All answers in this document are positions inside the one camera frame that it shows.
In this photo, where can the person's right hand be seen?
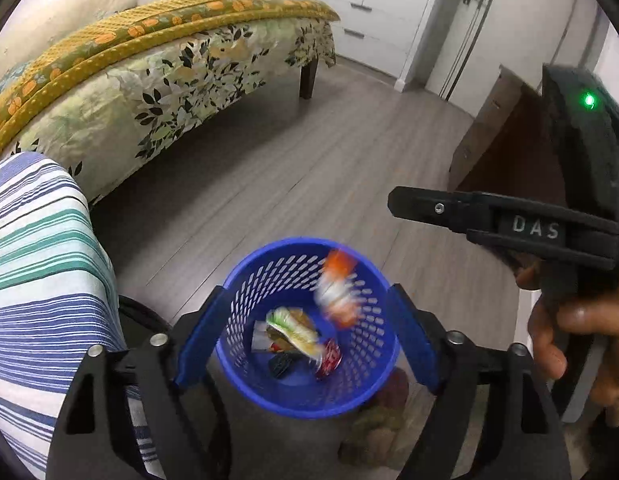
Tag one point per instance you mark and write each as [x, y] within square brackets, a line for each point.
[598, 315]

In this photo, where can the striped blue green tablecloth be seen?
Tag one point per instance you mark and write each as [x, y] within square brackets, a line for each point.
[58, 298]

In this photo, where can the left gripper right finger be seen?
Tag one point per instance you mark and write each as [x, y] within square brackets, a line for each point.
[522, 434]

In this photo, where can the brown wooden cabinet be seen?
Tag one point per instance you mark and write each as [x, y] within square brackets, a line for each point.
[506, 150]

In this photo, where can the small black wrapper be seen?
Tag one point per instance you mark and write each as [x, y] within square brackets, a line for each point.
[281, 364]

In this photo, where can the dark wooden bed leg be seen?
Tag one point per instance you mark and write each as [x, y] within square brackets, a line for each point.
[307, 79]

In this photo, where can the white wardrobe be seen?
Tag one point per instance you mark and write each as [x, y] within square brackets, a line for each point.
[379, 34]

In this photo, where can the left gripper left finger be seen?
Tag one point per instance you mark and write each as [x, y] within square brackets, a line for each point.
[94, 435]

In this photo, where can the blue plastic trash basket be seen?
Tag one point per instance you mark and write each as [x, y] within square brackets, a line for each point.
[281, 350]

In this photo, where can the red snack packet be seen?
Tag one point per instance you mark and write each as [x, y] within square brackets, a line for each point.
[329, 360]

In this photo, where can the yellow white snack wrapper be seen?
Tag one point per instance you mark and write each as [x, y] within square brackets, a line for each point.
[302, 338]

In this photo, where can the orange white plastic bag bundle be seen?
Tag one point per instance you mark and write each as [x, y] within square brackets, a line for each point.
[333, 295]

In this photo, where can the yellow floral quilt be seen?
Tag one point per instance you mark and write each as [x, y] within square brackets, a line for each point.
[89, 50]

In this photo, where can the floral floor slippers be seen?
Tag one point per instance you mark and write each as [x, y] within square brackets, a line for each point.
[377, 424]

